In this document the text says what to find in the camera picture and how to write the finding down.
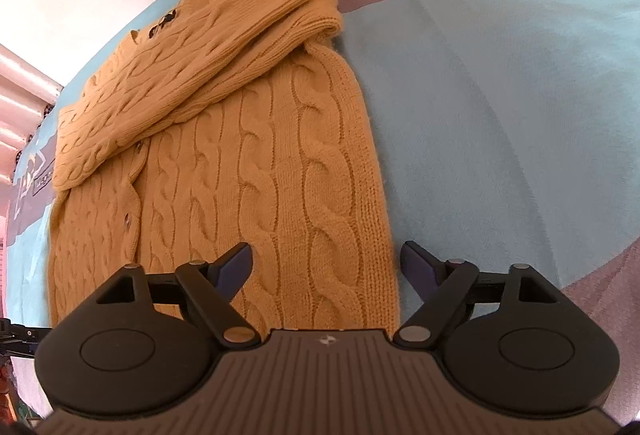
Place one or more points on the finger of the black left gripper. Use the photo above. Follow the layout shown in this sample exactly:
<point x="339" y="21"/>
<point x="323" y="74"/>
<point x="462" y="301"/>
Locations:
<point x="18" y="340"/>

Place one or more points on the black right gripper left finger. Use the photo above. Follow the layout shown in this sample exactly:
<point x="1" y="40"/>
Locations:
<point x="144" y="341"/>

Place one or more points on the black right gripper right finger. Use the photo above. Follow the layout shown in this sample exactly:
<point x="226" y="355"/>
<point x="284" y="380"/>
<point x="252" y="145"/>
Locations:
<point x="511" y="341"/>

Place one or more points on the tan cable-knit cardigan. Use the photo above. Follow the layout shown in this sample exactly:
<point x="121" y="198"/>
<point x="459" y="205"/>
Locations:
<point x="228" y="121"/>

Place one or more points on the pink striped curtain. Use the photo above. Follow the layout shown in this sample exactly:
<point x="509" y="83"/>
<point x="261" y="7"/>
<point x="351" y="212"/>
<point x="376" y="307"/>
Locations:
<point x="26" y="96"/>

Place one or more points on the blue and grey bedsheet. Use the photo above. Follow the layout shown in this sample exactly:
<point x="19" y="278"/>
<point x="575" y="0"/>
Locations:
<point x="507" y="130"/>

